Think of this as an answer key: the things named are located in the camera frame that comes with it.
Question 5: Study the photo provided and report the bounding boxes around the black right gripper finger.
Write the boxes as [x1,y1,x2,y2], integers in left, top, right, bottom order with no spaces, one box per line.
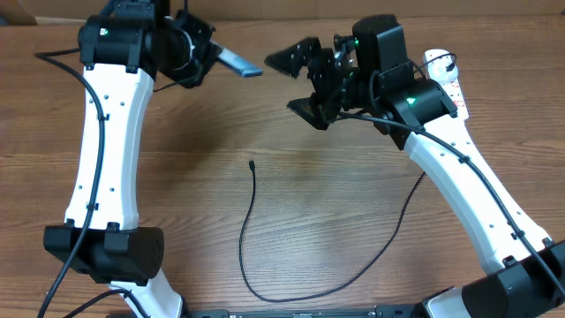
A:
[287,98,342,130]
[264,37,321,79]

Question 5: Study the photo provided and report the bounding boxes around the Galaxy smartphone blue screen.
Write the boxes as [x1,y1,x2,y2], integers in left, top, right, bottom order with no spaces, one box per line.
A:
[211,41,263,78]

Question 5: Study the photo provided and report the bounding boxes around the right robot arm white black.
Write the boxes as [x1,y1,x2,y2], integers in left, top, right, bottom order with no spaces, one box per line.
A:
[265,14,564,317]

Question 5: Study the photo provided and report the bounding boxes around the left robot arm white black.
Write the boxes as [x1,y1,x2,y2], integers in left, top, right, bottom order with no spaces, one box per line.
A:
[43,0,221,317]

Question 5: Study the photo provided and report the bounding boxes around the white charger plug adapter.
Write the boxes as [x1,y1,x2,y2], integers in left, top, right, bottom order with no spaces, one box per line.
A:
[423,49,458,85]

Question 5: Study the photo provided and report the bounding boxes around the white power extension strip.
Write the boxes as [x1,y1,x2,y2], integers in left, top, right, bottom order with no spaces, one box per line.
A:
[442,79,469,121]

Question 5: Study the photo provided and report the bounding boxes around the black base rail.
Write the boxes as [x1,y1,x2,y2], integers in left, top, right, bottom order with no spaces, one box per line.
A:
[185,305,424,318]

